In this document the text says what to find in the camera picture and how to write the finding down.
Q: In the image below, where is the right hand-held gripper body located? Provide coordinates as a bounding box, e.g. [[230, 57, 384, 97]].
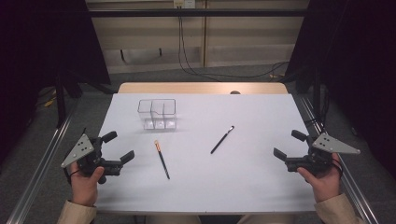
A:
[[284, 133, 361, 175]]

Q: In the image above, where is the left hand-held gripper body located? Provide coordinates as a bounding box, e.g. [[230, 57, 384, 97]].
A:
[[61, 133, 123, 185]]

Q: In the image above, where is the orange-tipped makeup brush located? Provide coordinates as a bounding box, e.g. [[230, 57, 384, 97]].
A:
[[153, 139, 172, 181]]

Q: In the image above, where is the clear acrylic organizer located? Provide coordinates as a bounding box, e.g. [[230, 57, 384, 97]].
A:
[[136, 98, 178, 131]]

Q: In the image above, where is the black white-tipped makeup brush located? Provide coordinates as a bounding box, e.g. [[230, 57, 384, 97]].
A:
[[209, 125, 235, 155]]

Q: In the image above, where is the person's left hand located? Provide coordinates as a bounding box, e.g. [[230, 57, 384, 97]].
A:
[[69, 161, 106, 207]]

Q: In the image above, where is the person's right hand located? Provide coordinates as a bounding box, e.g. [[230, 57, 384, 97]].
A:
[[296, 153, 343, 203]]

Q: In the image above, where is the black metal stand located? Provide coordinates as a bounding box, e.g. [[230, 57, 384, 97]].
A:
[[54, 72, 84, 129]]

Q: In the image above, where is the small yellow thing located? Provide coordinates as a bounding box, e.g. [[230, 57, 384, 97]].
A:
[[43, 96, 58, 108]]

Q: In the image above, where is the person's right leg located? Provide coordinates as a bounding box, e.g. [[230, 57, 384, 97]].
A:
[[237, 213, 297, 224]]

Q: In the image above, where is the person's leg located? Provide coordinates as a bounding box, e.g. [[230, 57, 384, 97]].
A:
[[145, 214, 202, 224], [237, 213, 297, 224]]

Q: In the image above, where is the white table cover sheet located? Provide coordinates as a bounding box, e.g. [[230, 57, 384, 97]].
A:
[[93, 92, 318, 215]]

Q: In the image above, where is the person's left leg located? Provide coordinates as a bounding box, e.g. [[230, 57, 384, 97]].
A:
[[145, 214, 202, 224]]

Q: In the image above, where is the black curtain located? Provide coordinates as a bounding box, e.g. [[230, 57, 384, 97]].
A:
[[0, 0, 112, 164], [284, 0, 396, 172]]

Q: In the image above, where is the beige background desk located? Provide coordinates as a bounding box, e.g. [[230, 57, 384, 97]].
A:
[[85, 0, 311, 75]]

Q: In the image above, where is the black horizontal bar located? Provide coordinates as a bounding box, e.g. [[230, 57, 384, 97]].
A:
[[88, 8, 308, 19]]

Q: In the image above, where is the left hand-held gripper cable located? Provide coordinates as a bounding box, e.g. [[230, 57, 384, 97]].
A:
[[63, 168, 82, 186]]

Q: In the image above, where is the metal floor rail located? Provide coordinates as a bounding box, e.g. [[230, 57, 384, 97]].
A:
[[297, 94, 380, 224], [5, 98, 83, 224]]

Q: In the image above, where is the black power cable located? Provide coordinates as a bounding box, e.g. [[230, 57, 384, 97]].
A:
[[177, 15, 222, 82], [179, 15, 290, 79]]

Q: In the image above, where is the white wall power outlet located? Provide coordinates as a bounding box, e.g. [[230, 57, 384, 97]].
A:
[[173, 0, 196, 9]]

